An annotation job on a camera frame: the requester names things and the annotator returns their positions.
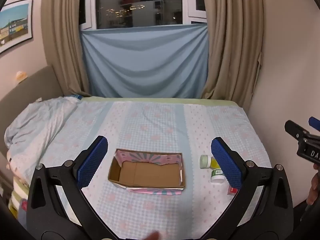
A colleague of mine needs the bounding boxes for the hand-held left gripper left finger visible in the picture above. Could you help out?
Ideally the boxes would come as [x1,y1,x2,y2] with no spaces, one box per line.
[26,135,118,240]

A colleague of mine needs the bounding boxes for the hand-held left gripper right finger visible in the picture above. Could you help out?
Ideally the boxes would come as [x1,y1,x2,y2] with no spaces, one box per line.
[202,137,294,240]

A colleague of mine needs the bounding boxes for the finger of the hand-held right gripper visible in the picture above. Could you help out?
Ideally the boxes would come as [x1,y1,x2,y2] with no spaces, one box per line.
[308,116,320,132]
[284,120,310,138]

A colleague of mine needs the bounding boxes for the white jar with green print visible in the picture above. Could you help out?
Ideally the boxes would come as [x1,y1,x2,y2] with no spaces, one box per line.
[211,168,226,183]

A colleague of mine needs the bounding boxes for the small clear round jar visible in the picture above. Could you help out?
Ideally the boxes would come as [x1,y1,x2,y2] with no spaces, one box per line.
[199,155,212,169]

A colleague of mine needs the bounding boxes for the pink-wrapped cardboard box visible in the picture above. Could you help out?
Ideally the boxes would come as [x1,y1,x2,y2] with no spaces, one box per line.
[107,148,187,195]

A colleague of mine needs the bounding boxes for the person's right hand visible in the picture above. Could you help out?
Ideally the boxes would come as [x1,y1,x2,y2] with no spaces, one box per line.
[307,172,320,206]

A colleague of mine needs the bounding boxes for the small yellow jar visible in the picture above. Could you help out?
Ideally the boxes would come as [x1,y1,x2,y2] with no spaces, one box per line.
[210,156,221,170]

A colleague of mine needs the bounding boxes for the light blue duvet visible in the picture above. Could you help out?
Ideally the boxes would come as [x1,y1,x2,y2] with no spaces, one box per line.
[4,96,81,157]

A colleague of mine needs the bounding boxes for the checked bedspread with pink bows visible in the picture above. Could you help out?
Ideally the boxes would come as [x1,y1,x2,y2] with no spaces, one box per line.
[29,96,273,240]

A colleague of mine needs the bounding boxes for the grey padded headboard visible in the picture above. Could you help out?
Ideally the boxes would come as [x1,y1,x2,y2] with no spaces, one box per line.
[0,65,65,155]

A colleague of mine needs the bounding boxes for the light blue hanging cloth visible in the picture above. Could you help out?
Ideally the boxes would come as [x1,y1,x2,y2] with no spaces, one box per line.
[80,23,210,99]

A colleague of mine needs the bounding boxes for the window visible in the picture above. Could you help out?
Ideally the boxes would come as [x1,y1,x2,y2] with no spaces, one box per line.
[79,0,208,30]

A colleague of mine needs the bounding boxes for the framed wall picture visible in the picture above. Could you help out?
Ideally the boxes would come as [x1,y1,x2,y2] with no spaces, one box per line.
[0,0,34,55]

